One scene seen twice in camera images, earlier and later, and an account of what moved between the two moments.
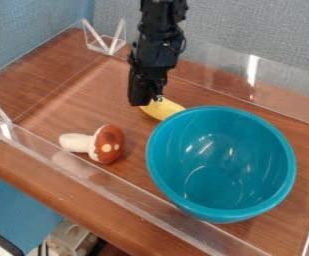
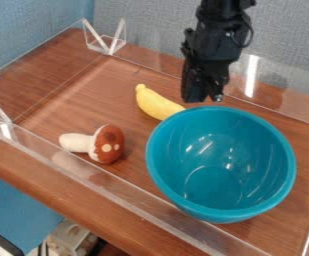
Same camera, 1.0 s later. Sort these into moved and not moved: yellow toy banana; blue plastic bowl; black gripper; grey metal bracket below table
Moved: black gripper
Not moved: grey metal bracket below table; yellow toy banana; blue plastic bowl
